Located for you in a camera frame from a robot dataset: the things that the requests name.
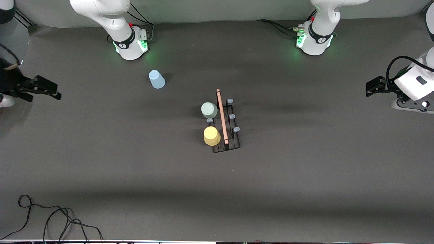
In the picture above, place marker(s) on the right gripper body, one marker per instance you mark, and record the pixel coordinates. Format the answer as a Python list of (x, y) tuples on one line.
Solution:
[(11, 83)]

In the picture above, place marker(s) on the pale green plastic cup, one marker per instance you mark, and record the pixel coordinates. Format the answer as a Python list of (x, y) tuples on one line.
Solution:
[(209, 110)]

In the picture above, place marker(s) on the yellow plastic cup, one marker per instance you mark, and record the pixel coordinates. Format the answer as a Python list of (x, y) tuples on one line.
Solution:
[(212, 136)]

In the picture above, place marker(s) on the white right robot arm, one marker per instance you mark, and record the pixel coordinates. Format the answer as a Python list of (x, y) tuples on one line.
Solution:
[(112, 20)]

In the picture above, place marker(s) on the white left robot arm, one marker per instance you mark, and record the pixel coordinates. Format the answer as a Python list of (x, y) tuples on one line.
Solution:
[(320, 30)]

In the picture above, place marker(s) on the light blue plastic cup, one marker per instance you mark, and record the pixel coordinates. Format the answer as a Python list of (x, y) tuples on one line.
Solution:
[(157, 81)]

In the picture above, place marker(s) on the beige box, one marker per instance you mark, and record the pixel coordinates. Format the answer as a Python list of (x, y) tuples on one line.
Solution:
[(11, 67)]

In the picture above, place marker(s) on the dark grey table mat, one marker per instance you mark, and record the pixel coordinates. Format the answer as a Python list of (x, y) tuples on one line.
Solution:
[(237, 189)]

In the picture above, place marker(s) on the black frame rail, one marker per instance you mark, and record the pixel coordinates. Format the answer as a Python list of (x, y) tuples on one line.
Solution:
[(25, 18)]

